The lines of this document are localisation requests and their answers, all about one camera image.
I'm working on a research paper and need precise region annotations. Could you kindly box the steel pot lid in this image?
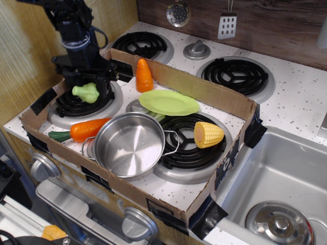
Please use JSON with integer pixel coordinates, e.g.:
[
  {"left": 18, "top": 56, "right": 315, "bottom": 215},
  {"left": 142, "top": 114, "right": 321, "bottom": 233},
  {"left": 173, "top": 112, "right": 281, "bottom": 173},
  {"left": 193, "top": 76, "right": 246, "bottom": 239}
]
[{"left": 244, "top": 201, "right": 316, "bottom": 244}]

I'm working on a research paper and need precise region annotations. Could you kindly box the orange toy carrot tip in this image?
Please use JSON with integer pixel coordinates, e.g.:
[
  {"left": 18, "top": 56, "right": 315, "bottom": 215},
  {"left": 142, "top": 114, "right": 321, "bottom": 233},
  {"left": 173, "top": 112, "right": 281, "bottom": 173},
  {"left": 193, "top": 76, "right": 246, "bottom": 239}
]
[{"left": 136, "top": 58, "right": 154, "bottom": 93}]

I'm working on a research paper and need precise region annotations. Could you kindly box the black cable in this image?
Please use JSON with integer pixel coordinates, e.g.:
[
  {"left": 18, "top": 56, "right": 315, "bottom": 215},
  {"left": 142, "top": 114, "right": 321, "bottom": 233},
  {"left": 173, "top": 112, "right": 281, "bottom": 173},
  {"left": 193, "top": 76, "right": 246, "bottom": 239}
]
[{"left": 0, "top": 229, "right": 18, "bottom": 245}]

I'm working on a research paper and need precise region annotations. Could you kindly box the silver right oven knob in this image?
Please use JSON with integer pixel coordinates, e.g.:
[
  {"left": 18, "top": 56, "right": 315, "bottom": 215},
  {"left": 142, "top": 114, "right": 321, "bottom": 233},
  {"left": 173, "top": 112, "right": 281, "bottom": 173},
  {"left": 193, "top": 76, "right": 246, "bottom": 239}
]
[{"left": 122, "top": 207, "right": 158, "bottom": 241}]

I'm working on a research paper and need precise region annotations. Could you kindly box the silver center stove knob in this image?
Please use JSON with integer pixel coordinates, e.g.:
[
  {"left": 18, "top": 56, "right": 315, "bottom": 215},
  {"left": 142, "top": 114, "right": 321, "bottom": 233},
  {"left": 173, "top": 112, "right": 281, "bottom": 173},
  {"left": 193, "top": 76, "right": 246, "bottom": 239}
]
[{"left": 126, "top": 99, "right": 150, "bottom": 114}]

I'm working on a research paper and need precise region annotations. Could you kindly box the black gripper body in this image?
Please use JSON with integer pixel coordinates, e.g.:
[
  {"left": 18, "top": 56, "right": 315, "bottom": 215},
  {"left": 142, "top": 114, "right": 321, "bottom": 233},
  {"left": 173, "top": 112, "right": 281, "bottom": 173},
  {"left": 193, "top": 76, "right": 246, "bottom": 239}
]
[{"left": 52, "top": 43, "right": 118, "bottom": 83}]

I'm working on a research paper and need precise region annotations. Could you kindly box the hanging silver spatula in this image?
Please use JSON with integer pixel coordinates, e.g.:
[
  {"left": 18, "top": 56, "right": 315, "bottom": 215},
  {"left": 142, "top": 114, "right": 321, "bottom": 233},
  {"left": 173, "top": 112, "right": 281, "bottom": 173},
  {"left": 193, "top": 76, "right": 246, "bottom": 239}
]
[{"left": 217, "top": 1, "right": 237, "bottom": 40}]

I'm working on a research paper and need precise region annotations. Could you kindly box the silver oven door handle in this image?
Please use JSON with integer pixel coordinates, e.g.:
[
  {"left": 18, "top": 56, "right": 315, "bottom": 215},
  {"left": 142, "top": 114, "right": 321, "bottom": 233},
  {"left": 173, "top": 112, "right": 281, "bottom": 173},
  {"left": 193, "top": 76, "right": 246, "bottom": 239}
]
[{"left": 36, "top": 180, "right": 162, "bottom": 244}]

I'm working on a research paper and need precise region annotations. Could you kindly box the stove burner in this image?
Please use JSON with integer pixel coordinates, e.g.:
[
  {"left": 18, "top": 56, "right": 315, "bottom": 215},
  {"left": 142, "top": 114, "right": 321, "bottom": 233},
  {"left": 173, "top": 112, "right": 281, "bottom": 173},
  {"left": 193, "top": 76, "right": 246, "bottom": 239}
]
[
  {"left": 196, "top": 56, "right": 276, "bottom": 104},
  {"left": 48, "top": 81, "right": 123, "bottom": 129},
  {"left": 109, "top": 32, "right": 174, "bottom": 64},
  {"left": 154, "top": 112, "right": 232, "bottom": 185}
]

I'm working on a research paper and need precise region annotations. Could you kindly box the back right stove burner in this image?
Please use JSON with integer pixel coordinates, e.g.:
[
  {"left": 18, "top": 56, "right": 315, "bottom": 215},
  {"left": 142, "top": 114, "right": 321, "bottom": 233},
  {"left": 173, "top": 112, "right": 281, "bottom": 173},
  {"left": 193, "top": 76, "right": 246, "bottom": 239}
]
[{"left": 196, "top": 56, "right": 276, "bottom": 104}]

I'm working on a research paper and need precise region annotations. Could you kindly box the stainless steel pot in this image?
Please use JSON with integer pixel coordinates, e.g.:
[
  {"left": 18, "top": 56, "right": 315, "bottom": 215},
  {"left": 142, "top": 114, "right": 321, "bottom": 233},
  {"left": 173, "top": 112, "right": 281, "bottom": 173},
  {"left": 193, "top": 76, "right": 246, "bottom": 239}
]
[{"left": 82, "top": 112, "right": 180, "bottom": 181}]

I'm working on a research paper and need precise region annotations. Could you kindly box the silver left oven knob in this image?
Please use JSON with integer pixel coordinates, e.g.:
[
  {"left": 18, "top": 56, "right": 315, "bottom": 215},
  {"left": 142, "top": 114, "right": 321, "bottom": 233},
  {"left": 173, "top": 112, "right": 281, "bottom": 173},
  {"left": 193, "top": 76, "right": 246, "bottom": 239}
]
[{"left": 30, "top": 153, "right": 61, "bottom": 182}]

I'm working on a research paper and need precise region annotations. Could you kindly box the hanging silver strainer ladle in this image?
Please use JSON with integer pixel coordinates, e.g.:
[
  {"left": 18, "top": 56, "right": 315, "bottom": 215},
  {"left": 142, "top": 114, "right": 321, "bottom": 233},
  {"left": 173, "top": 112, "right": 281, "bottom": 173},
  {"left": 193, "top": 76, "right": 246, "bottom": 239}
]
[{"left": 166, "top": 1, "right": 191, "bottom": 28}]

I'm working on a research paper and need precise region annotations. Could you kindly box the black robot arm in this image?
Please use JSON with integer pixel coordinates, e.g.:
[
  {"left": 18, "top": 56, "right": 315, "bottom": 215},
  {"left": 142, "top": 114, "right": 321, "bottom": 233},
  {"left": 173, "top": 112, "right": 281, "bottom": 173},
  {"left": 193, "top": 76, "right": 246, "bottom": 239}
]
[{"left": 27, "top": 1, "right": 116, "bottom": 99}]

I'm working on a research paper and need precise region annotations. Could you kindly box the grey faucet base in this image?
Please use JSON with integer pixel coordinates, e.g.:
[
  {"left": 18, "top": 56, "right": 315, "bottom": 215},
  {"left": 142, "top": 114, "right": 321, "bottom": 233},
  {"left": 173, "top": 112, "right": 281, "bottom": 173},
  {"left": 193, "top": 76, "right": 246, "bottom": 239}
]
[{"left": 316, "top": 18, "right": 327, "bottom": 49}]

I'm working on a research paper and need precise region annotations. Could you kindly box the yellow toy corn cob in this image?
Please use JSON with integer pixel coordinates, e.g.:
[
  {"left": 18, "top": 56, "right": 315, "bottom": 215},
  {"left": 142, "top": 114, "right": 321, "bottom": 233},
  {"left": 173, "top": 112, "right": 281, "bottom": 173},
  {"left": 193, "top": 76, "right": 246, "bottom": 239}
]
[{"left": 194, "top": 121, "right": 225, "bottom": 149}]

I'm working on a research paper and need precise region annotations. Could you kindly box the silver sink basin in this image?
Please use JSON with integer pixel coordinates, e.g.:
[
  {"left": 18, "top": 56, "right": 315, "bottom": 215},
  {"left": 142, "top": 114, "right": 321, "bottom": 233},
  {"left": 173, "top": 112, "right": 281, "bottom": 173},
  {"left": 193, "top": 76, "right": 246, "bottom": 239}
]
[{"left": 216, "top": 127, "right": 326, "bottom": 244}]

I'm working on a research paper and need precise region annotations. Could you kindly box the silver oven knob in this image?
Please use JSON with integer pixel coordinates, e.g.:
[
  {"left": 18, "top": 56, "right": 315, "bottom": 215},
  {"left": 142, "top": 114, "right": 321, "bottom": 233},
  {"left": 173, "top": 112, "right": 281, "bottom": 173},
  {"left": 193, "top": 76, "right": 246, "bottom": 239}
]
[
  {"left": 122, "top": 207, "right": 158, "bottom": 241},
  {"left": 30, "top": 153, "right": 61, "bottom": 182}
]

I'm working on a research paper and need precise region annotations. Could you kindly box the silver top stove knob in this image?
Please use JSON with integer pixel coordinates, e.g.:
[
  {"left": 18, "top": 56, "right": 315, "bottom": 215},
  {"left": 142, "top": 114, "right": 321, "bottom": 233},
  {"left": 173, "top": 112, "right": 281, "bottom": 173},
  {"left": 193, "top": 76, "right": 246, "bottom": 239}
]
[{"left": 183, "top": 40, "right": 211, "bottom": 60}]

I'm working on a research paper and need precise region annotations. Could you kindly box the front left stove burner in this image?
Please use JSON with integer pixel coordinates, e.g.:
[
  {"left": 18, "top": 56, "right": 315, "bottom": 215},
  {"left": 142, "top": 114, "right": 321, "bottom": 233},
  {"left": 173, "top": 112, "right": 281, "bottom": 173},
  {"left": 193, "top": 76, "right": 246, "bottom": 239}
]
[{"left": 48, "top": 81, "right": 123, "bottom": 129}]

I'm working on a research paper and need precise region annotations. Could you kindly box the green toy broccoli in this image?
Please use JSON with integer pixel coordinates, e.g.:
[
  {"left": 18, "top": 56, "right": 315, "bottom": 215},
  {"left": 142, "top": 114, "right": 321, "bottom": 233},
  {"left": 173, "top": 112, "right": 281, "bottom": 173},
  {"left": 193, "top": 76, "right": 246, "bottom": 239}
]
[{"left": 72, "top": 82, "right": 100, "bottom": 104}]

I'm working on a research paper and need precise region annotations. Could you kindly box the front right stove burner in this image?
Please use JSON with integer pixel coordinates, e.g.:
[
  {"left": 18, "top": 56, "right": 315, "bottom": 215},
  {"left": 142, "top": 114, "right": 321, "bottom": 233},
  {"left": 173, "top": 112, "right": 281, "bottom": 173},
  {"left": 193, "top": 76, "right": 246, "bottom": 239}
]
[{"left": 154, "top": 112, "right": 232, "bottom": 185}]

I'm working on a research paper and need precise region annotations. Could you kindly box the cardboard fence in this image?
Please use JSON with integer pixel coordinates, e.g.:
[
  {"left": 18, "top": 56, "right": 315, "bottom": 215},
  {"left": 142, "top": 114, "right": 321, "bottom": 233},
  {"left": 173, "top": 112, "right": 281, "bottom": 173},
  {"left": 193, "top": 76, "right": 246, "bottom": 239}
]
[{"left": 20, "top": 60, "right": 260, "bottom": 244}]

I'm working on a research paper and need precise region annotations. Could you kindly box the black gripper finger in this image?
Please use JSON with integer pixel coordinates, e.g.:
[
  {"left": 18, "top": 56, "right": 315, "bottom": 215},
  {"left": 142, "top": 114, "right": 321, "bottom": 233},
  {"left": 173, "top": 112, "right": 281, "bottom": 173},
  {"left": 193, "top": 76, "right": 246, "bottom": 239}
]
[
  {"left": 96, "top": 72, "right": 114, "bottom": 100},
  {"left": 63, "top": 71, "right": 83, "bottom": 88}
]

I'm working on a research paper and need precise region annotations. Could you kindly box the back left stove burner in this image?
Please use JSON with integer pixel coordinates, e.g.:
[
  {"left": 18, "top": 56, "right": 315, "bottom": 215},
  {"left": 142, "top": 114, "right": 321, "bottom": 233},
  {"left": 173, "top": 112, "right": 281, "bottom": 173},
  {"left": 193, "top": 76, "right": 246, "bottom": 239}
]
[{"left": 109, "top": 32, "right": 174, "bottom": 64}]

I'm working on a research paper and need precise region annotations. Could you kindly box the silver stove knob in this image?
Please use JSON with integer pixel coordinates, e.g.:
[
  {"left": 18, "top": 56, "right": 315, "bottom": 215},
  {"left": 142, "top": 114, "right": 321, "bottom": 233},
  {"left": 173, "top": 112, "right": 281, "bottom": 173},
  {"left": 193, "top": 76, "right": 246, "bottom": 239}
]
[
  {"left": 126, "top": 99, "right": 150, "bottom": 114},
  {"left": 183, "top": 40, "right": 211, "bottom": 60}
]

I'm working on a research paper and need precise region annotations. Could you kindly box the orange yellow object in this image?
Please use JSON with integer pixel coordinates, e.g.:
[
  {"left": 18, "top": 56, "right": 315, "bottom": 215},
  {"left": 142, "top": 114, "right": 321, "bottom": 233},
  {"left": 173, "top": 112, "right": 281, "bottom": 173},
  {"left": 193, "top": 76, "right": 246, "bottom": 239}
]
[{"left": 41, "top": 225, "right": 67, "bottom": 241}]

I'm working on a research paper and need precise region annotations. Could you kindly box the light green plastic plate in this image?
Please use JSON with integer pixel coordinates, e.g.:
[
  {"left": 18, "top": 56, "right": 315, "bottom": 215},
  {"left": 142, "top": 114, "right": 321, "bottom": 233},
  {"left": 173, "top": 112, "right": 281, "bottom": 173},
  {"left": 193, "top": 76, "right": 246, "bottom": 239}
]
[{"left": 138, "top": 90, "right": 200, "bottom": 116}]

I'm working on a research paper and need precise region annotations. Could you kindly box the orange toy carrot with leaves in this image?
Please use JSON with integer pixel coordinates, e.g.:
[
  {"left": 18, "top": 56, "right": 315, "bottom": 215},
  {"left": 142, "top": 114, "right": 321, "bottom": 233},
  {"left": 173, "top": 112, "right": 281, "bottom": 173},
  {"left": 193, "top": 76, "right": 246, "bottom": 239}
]
[{"left": 48, "top": 118, "right": 111, "bottom": 142}]

